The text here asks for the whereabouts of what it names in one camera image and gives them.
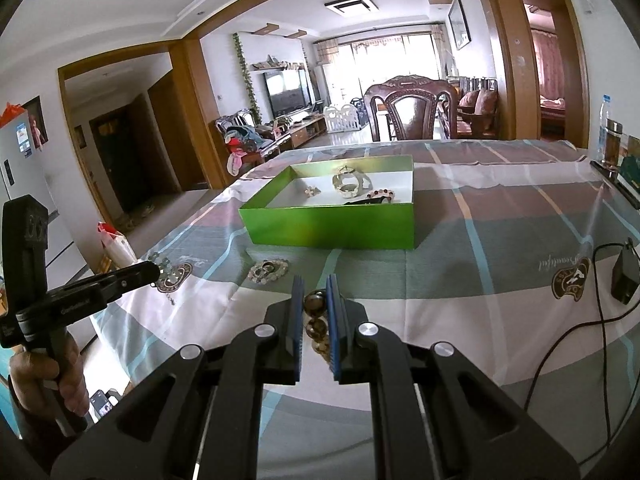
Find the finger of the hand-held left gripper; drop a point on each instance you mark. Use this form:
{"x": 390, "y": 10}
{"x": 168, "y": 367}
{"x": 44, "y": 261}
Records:
{"x": 130, "y": 276}

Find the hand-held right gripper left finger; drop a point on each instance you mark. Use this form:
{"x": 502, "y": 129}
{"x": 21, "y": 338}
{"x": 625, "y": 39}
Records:
{"x": 298, "y": 330}

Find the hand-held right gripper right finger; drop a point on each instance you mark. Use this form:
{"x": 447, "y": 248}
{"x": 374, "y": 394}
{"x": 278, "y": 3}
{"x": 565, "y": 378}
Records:
{"x": 334, "y": 330}

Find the beaded metal bangle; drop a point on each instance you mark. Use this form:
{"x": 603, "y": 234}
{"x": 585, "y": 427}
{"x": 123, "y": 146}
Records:
{"x": 255, "y": 274}

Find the green cardboard box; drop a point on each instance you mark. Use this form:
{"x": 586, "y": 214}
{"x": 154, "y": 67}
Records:
{"x": 325, "y": 230}

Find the pale floral brooch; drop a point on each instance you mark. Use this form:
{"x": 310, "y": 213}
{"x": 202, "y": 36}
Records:
{"x": 312, "y": 191}

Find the person's left hand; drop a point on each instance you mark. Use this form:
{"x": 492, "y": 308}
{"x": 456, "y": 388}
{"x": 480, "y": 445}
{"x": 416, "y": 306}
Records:
{"x": 75, "y": 385}

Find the white and red shopping bag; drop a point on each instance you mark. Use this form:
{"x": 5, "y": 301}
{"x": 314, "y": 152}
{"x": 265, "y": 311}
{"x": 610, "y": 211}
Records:
{"x": 117, "y": 247}

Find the dark wooden door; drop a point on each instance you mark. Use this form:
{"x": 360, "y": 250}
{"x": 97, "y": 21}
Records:
{"x": 122, "y": 160}

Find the plaid tablecloth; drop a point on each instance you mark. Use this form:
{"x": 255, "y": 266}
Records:
{"x": 450, "y": 285}

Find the smartphone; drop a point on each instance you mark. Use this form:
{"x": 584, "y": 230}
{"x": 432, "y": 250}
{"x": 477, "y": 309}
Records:
{"x": 104, "y": 402}

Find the pile of clothes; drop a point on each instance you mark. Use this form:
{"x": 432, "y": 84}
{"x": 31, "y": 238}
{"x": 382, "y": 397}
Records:
{"x": 240, "y": 145}

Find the wooden armchair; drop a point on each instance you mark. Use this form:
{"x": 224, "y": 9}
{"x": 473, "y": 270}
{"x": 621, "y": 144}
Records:
{"x": 265, "y": 147}

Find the wooden television cabinet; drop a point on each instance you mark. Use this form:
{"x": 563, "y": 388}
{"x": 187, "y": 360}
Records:
{"x": 302, "y": 132}

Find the white play fence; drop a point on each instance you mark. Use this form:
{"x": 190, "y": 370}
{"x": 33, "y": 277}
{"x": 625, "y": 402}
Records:
{"x": 345, "y": 114}

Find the carved wooden dining chair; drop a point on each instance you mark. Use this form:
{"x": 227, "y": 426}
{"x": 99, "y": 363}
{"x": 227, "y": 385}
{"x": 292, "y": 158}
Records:
{"x": 410, "y": 110}

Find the green ivy garland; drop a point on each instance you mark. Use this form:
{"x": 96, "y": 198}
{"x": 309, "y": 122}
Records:
{"x": 247, "y": 75}

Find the flat screen television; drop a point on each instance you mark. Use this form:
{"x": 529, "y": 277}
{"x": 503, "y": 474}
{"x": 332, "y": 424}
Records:
{"x": 290, "y": 87}

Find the white standing air conditioner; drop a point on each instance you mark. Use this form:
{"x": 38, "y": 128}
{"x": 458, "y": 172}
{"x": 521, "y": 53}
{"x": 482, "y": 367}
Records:
{"x": 323, "y": 82}

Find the wooden sofa chair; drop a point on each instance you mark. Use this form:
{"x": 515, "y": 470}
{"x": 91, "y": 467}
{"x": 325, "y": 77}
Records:
{"x": 475, "y": 107}

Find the black power adapter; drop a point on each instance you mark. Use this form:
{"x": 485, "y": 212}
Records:
{"x": 625, "y": 275}

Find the square ceiling lamp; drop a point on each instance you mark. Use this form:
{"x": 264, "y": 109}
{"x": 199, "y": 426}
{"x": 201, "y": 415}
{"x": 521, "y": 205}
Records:
{"x": 350, "y": 5}

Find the glass jar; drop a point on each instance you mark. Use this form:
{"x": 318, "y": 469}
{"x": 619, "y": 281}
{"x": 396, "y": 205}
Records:
{"x": 614, "y": 145}

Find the green packet box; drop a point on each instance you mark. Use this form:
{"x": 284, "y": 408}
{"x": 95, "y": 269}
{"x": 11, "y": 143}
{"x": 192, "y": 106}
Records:
{"x": 631, "y": 172}

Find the clear water bottle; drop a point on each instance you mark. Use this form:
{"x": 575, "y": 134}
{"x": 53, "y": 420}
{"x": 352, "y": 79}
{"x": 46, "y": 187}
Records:
{"x": 606, "y": 110}

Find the wall photo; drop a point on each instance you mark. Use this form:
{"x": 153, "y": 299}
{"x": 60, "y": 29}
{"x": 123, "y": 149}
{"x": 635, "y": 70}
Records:
{"x": 36, "y": 122}

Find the framed wall picture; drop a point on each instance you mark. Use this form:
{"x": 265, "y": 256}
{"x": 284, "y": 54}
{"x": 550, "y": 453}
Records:
{"x": 459, "y": 20}

